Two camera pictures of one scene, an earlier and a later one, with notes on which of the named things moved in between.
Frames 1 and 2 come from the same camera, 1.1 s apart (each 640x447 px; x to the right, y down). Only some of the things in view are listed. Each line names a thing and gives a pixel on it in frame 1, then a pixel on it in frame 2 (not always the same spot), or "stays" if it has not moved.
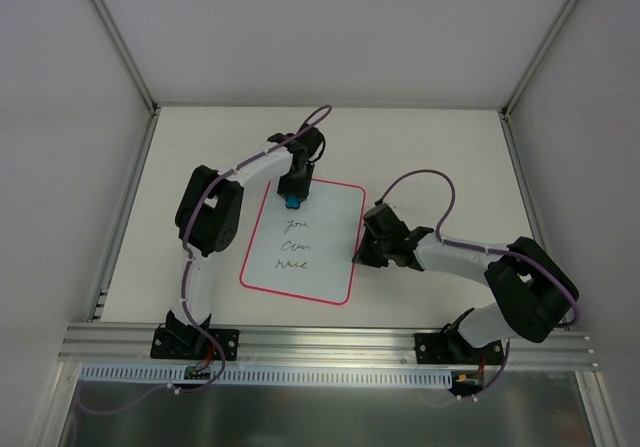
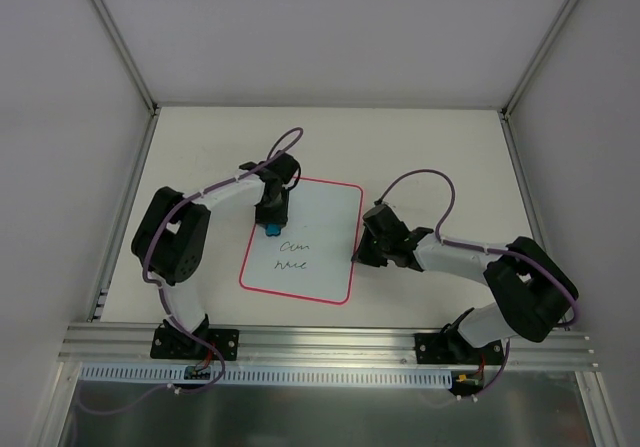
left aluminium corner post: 118,39 stays
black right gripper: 376,237 stays
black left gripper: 293,188 -> 271,217
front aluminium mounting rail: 300,344 stays
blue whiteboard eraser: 293,202 -> 272,229
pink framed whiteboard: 305,252 stays
